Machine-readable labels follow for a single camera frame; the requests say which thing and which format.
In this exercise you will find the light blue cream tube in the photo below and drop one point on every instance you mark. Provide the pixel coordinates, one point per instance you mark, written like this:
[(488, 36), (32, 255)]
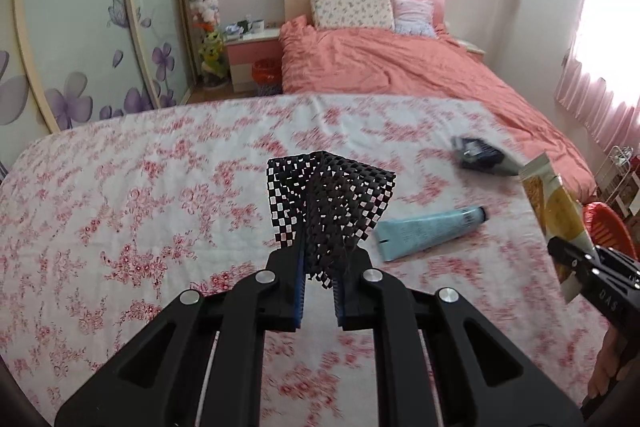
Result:
[(401, 238)]

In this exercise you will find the right hand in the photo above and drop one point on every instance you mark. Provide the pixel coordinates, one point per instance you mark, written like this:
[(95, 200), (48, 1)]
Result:
[(608, 364)]

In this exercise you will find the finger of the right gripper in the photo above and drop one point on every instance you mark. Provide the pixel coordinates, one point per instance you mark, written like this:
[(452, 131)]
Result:
[(570, 256)]

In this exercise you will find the black mesh mat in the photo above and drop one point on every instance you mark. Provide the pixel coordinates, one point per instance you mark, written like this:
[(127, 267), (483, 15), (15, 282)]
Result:
[(332, 202)]

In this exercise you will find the salmon pink duvet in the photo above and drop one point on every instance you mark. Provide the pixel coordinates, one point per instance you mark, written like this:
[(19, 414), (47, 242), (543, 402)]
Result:
[(378, 61)]

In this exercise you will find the far pink nightstand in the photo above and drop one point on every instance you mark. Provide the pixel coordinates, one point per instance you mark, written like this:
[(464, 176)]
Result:
[(475, 51)]

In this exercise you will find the red plastic mesh basket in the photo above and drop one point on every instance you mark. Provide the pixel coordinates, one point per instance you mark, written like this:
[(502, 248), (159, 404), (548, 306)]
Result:
[(606, 229)]

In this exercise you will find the floral white pillow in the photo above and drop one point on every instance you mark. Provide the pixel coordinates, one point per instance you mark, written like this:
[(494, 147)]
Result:
[(338, 14)]

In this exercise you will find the striped pink pillow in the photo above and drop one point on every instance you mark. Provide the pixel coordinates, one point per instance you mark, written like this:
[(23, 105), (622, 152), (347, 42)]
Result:
[(414, 18)]

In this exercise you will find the flower print sliding wardrobe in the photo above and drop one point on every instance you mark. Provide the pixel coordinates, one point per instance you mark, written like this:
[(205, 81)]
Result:
[(66, 63)]

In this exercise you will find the pink window curtain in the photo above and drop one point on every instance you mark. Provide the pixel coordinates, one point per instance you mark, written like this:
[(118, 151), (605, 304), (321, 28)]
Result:
[(599, 85)]

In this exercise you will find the small red bin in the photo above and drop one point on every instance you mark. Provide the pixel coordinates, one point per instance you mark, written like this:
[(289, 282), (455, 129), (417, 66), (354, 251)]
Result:
[(267, 74)]

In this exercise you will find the hanging plush toy organizer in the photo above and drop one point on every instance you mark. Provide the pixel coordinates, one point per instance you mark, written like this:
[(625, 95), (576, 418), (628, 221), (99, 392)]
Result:
[(208, 43)]

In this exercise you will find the yellow snack wrapper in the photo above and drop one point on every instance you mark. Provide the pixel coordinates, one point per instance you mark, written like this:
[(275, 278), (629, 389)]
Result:
[(557, 213)]

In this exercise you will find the black small pouch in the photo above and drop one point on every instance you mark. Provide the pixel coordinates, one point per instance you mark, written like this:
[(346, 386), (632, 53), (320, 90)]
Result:
[(477, 155)]

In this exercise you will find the white wire rack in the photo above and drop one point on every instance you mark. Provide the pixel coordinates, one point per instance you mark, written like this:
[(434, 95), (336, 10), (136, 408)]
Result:
[(618, 181)]

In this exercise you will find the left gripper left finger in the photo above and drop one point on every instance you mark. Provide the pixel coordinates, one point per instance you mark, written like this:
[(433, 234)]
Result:
[(199, 361)]

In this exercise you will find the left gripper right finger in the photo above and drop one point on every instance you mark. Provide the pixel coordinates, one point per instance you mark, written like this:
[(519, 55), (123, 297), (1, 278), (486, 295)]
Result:
[(438, 360)]

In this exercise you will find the pink white nightstand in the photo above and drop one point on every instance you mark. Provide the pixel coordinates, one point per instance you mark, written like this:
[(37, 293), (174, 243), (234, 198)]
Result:
[(247, 50)]

